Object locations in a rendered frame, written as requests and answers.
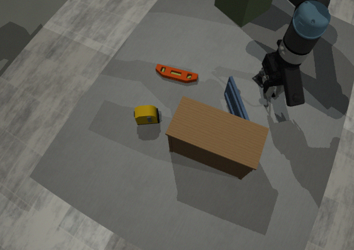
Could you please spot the orange torpedo level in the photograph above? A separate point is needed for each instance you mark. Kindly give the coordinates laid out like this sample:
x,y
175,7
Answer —
x,y
176,74

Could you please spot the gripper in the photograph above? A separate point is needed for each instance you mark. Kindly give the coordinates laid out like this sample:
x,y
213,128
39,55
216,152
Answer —
x,y
271,66

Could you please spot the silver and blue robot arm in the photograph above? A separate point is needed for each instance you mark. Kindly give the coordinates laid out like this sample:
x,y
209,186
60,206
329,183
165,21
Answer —
x,y
308,24

